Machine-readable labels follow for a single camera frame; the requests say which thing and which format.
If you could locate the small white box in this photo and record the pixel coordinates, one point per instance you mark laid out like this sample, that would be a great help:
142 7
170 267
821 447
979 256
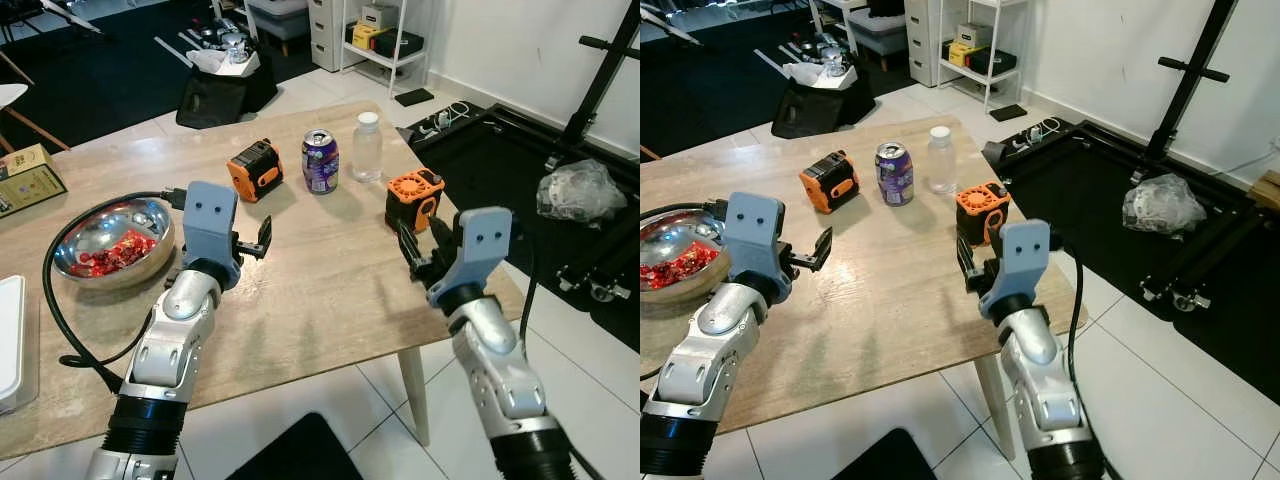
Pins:
378 16
975 34

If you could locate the clear crumpled plastic bag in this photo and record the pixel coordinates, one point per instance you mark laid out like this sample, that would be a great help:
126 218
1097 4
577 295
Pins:
1165 205
580 192

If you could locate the white drawer cabinet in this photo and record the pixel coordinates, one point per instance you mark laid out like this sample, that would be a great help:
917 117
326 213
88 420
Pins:
325 30
922 25

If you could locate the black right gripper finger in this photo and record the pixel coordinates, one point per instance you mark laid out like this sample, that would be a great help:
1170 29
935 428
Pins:
408 248
966 262
442 235

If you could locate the white chair wooden legs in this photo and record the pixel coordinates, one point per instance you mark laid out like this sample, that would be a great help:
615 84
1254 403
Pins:
10 95

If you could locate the white crumpled plastic bag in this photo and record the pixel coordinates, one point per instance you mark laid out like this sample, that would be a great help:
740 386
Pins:
805 75
210 62

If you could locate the wooden table leg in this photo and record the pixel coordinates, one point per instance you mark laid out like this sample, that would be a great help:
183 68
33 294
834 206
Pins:
414 395
995 410

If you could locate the steel bowl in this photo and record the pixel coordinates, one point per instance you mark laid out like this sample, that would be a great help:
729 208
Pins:
665 235
100 225

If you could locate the black carpet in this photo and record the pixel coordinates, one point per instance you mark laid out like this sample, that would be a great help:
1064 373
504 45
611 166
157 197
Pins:
100 70
720 70

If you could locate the orange black fan device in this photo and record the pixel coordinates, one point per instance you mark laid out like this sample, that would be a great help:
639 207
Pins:
413 190
983 200

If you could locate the small yellow box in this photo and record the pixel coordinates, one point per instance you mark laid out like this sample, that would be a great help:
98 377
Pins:
958 54
366 36

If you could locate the orange black battery pack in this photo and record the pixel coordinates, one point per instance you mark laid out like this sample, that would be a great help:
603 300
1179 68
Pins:
255 172
828 183

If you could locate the small black floor pad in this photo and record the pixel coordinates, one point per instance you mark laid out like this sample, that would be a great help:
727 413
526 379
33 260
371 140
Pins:
1008 112
415 97

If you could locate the clear bottle white cap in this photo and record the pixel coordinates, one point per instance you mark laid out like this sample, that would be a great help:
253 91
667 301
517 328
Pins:
942 165
368 150

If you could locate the black floor mat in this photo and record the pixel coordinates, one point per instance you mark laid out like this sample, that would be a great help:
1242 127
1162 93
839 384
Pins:
885 462
300 455

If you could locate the purple drink can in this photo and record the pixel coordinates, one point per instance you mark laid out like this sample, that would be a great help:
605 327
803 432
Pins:
894 178
320 165

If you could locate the grey upholstered bench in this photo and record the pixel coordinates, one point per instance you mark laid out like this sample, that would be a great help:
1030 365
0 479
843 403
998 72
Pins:
280 12
880 25

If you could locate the black metal frame stand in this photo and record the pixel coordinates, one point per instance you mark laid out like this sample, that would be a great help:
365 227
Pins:
1189 80
598 80

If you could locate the white flat tray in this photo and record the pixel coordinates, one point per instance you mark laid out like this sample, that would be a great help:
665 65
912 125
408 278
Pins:
15 345

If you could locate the black flat case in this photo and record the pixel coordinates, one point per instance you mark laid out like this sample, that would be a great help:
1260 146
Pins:
995 60
405 44

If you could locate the large black foam mat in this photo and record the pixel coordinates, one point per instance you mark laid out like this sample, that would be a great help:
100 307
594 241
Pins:
500 165
1080 190

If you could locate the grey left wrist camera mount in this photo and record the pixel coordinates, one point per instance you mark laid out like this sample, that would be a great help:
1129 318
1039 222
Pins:
752 235
208 225

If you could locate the red snacks heap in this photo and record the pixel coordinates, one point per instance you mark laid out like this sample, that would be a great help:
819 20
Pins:
672 272
118 255

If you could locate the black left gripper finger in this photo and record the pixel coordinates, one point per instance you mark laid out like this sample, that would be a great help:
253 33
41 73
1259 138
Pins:
264 238
822 250

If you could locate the black bag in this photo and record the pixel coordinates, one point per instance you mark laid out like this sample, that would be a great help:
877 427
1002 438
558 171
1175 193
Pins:
820 112
225 100

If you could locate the yellow cardboard box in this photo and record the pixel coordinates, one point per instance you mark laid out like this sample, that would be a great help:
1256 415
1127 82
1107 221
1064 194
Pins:
30 185

